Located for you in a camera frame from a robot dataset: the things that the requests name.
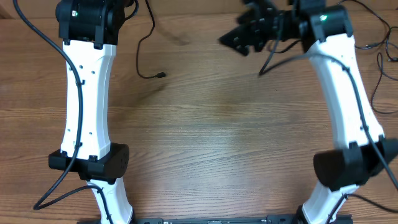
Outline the black thin USB cable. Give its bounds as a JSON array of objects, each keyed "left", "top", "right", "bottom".
[{"left": 136, "top": 0, "right": 167, "bottom": 80}]

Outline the black micro USB cable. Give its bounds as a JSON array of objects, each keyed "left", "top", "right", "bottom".
[{"left": 335, "top": 0, "right": 398, "bottom": 63}]

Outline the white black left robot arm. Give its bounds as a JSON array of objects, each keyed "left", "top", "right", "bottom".
[{"left": 49, "top": 0, "right": 134, "bottom": 223}]

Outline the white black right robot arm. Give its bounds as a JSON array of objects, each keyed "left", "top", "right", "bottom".
[{"left": 219, "top": 1, "right": 397, "bottom": 223}]

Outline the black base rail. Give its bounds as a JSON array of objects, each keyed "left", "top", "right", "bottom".
[{"left": 77, "top": 213, "right": 299, "bottom": 224}]

